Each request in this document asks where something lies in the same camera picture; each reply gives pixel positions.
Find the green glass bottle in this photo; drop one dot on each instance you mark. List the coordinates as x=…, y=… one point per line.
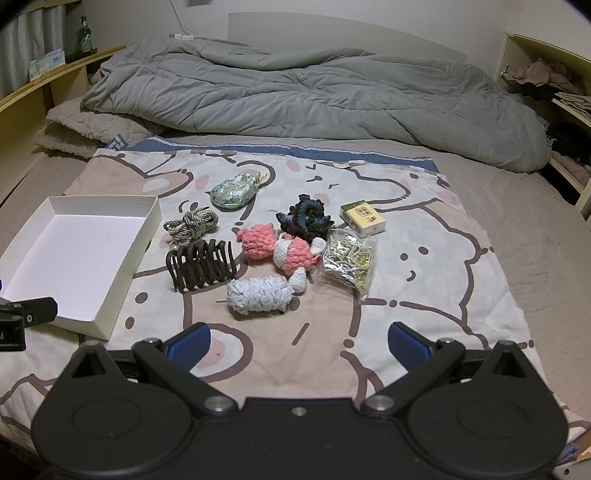
x=84, y=37

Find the folded beige cloth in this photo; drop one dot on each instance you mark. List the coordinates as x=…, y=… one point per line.
x=575, y=104

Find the blue green patterned pouch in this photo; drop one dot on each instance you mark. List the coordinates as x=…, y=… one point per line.
x=231, y=194

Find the taupe bed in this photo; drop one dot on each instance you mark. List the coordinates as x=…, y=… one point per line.
x=531, y=221

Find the dark crumpled clothes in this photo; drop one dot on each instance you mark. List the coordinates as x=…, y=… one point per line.
x=568, y=138

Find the cream open shelf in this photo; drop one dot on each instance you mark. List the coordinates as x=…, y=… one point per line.
x=512, y=50

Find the grey curtain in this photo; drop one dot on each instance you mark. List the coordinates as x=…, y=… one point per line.
x=27, y=41

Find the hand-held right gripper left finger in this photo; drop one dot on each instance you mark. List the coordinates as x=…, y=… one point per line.
x=189, y=348

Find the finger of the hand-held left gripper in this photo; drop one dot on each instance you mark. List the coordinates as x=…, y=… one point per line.
x=32, y=311

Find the brown hair claw clip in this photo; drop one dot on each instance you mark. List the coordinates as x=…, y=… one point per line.
x=198, y=265

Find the white yarn scrunchie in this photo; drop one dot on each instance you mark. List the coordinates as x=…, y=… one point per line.
x=258, y=295

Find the small yellow box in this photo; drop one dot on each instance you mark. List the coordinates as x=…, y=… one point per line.
x=362, y=217

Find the beige pillow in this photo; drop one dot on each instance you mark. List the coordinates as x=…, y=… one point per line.
x=78, y=127

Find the grey duvet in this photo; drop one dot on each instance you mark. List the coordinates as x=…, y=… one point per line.
x=300, y=92

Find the pink white crocheted mushroom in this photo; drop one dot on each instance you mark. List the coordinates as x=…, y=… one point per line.
x=295, y=256

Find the dark crocheted scrunchie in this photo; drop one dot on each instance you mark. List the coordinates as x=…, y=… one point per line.
x=304, y=217

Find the brown pink crumpled garment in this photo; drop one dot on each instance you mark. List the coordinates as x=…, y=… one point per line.
x=545, y=76

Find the white cardboard box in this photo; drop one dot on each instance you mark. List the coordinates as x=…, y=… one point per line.
x=69, y=249

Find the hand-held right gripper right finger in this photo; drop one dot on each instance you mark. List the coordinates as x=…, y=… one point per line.
x=408, y=348

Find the tissue box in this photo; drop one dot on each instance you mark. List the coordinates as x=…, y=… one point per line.
x=46, y=62

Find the bear printed blanket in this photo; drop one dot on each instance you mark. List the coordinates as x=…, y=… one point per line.
x=415, y=286

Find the wooden bedside shelf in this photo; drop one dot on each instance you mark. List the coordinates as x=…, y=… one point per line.
x=27, y=101

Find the pink crocheted ball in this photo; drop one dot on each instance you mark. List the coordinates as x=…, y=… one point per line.
x=256, y=242

